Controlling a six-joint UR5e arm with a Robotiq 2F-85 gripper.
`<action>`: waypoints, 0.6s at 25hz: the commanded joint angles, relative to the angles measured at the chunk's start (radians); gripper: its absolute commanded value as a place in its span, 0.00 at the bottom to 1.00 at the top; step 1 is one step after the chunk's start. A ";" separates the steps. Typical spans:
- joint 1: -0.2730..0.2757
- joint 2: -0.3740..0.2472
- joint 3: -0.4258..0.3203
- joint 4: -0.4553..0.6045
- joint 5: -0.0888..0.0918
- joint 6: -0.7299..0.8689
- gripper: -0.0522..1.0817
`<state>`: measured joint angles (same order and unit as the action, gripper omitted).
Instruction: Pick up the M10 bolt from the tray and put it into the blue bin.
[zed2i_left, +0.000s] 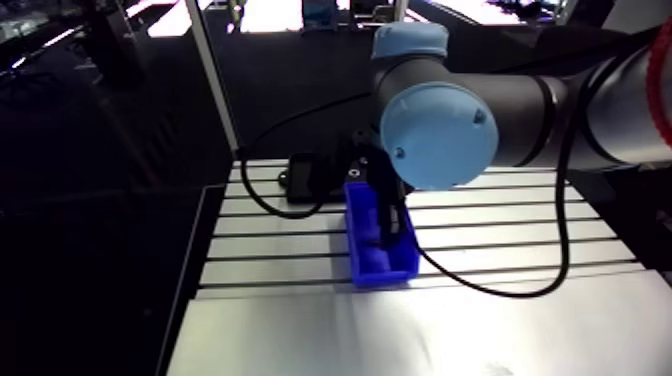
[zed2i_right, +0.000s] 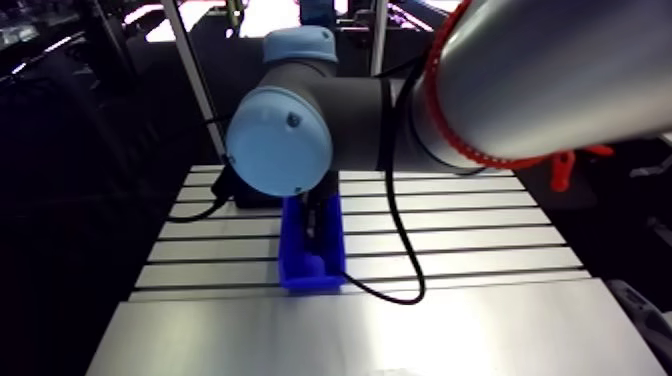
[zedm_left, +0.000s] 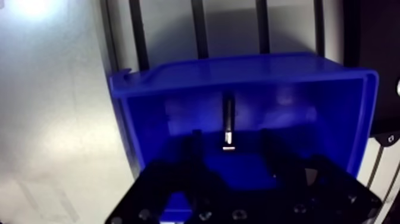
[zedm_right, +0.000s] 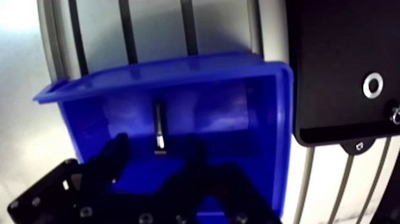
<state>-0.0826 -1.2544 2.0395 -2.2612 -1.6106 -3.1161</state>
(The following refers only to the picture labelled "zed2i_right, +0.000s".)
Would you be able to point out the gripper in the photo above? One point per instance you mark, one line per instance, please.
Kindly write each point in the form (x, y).
(315, 226)

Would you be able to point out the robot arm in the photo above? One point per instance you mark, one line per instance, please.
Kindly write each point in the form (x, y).
(525, 78)

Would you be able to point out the blue bin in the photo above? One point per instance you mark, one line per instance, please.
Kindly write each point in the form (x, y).
(310, 274)

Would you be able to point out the pale metal post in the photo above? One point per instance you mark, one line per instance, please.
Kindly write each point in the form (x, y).
(195, 78)
(379, 36)

